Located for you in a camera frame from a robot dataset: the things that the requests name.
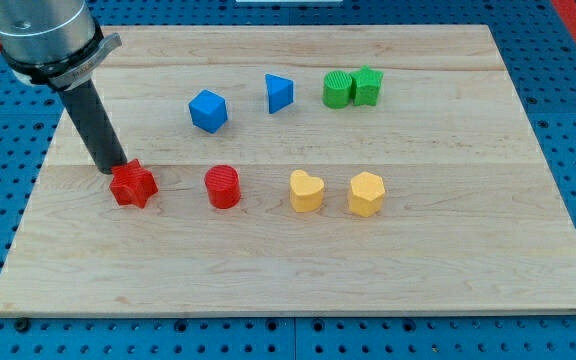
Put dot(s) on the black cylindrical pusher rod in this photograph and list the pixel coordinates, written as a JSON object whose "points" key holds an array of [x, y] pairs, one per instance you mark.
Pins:
{"points": [[90, 119]]}

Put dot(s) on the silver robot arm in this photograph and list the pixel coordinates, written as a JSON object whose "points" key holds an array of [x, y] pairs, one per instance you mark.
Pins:
{"points": [[59, 44]]}

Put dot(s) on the red star block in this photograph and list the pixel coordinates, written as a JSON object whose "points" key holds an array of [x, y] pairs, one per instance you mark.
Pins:
{"points": [[132, 184]]}

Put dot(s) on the blue cube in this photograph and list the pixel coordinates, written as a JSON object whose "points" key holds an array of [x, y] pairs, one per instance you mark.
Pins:
{"points": [[208, 111]]}

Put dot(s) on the green star block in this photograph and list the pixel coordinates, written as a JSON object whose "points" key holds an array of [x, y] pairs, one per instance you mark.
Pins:
{"points": [[367, 85]]}

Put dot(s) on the red cylinder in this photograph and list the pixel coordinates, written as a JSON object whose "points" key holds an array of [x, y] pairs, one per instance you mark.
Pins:
{"points": [[223, 187]]}

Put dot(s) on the blue triangular prism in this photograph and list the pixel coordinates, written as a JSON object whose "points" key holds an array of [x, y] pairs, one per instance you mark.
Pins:
{"points": [[280, 92]]}

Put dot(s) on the light wooden board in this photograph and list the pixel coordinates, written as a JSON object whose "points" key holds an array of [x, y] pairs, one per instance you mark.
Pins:
{"points": [[472, 222]]}

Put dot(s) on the yellow heart block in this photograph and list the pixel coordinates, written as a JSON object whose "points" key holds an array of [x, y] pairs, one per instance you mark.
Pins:
{"points": [[306, 191]]}

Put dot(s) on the green cylinder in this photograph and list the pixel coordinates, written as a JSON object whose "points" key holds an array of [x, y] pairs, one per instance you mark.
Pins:
{"points": [[337, 87]]}

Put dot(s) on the yellow hexagon block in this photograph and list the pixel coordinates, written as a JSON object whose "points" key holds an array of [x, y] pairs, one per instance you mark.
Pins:
{"points": [[366, 194]]}

